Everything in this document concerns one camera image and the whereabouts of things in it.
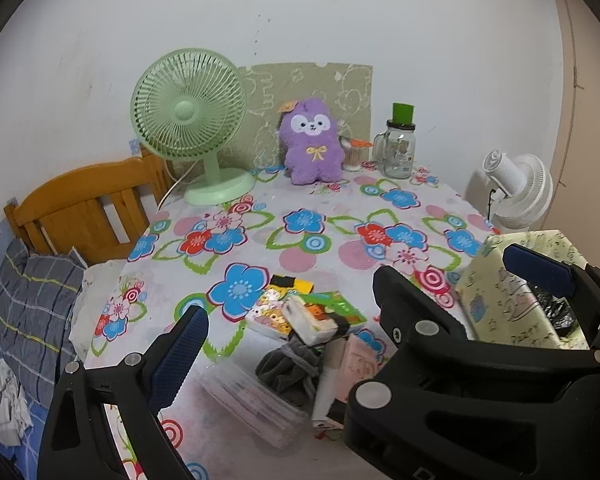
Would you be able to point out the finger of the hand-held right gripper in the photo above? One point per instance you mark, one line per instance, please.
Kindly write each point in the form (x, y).
(540, 270)
(405, 310)

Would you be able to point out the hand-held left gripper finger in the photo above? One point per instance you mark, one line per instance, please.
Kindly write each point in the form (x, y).
(180, 355)

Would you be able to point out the green patterned storage box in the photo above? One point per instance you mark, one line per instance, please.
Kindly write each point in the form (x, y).
(500, 300)

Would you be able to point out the green snack packet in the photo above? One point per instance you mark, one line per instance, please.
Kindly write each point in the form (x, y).
(342, 310)

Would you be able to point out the pink cartoon packet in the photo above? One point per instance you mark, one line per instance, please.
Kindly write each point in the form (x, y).
(360, 367)

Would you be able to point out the white tissue pack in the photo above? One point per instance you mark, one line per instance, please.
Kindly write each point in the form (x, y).
(310, 322)

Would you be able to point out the cartoon printed tissue pack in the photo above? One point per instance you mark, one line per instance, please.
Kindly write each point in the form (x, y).
(267, 315)

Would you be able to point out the grey sock bundle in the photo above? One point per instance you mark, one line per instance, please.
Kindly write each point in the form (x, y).
(285, 375)

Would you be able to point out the beige sock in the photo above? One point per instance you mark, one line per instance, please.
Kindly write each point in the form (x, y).
(325, 385)

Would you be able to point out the yellow black snack packet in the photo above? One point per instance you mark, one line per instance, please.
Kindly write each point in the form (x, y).
(292, 284)

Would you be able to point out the clear plastic bag pack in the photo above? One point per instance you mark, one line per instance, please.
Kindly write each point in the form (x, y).
(250, 405)

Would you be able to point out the white standing fan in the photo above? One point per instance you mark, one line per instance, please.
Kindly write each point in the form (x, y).
(522, 185)

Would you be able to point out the white bedding cloth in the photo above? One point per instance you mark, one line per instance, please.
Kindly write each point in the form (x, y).
(92, 300)

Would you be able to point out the floral tablecloth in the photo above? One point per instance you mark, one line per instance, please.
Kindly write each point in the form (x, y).
(305, 260)

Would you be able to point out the beige wooden door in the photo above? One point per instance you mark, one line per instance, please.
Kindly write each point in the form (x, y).
(595, 135)

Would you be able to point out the grey plaid pillow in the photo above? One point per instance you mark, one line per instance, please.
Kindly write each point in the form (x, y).
(30, 310)

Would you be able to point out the glass jar with green lid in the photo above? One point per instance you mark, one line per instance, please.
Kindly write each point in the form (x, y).
(397, 152)

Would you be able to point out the cotton swab jar orange lid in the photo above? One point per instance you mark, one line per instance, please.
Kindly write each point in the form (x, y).
(355, 157)

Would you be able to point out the wooden bed headboard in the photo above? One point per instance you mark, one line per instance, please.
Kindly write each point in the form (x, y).
(80, 205)

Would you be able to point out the white crumpled cloth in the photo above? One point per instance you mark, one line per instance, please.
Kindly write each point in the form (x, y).
(5, 400)

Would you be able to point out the purple plush toy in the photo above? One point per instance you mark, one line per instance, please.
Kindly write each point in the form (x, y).
(312, 150)

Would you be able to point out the green patterned cardboard panel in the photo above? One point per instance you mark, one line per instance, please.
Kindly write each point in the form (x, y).
(350, 90)

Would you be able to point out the green desk fan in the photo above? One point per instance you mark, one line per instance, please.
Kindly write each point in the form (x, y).
(187, 110)

